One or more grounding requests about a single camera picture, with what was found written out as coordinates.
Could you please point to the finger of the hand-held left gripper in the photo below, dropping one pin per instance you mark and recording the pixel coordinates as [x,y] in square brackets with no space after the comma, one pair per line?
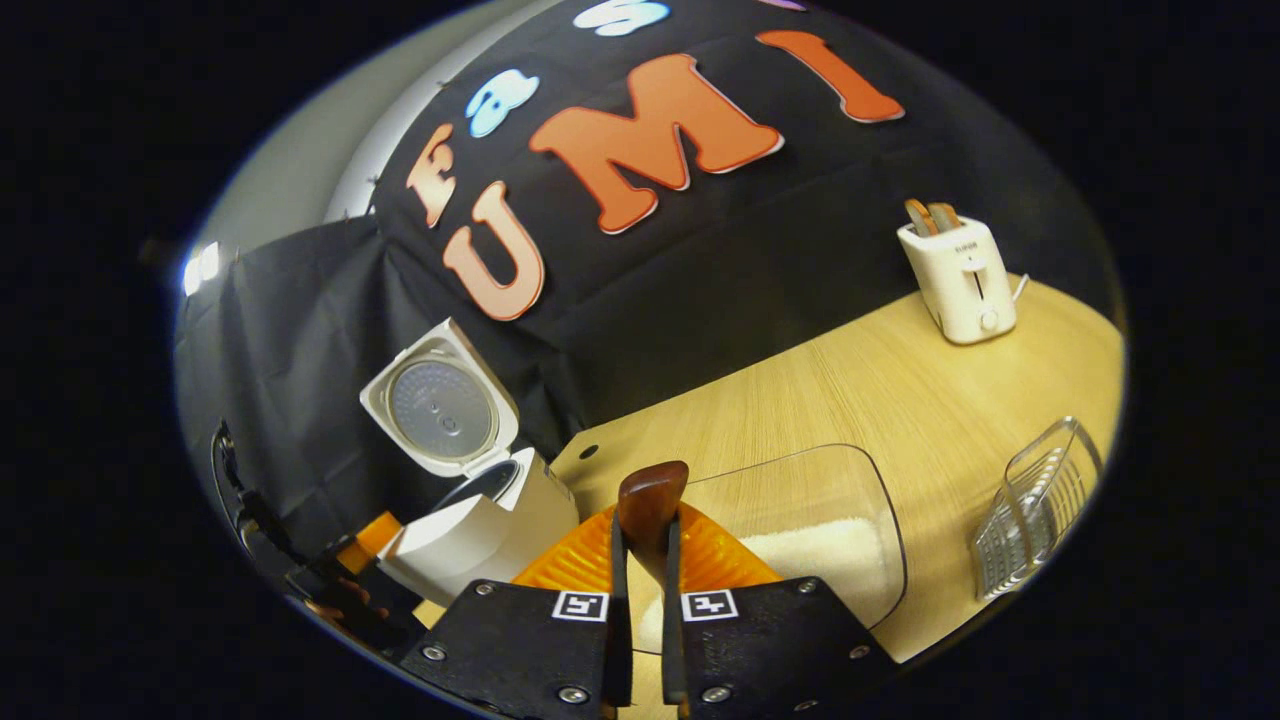
[372,540]

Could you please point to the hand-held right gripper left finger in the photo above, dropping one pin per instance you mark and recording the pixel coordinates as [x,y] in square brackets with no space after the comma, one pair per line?
[520,645]

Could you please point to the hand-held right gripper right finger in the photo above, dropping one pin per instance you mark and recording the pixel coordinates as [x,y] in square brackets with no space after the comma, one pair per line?
[780,645]

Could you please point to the brown wooden spoon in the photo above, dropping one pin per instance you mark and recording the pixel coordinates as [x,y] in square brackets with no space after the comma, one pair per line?
[652,500]

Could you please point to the toast slice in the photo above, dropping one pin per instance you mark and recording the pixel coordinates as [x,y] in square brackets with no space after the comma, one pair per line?
[946,215]
[920,218]

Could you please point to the white rice cooker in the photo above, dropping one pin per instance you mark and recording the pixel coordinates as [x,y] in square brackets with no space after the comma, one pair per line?
[470,540]

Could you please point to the white toaster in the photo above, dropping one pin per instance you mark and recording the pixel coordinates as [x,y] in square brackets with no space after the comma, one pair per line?
[965,285]

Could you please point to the clear plastic container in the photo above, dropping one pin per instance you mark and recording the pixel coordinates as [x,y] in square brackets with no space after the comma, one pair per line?
[800,490]

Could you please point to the black backdrop cloth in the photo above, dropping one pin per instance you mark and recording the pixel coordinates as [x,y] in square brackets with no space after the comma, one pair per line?
[750,270]

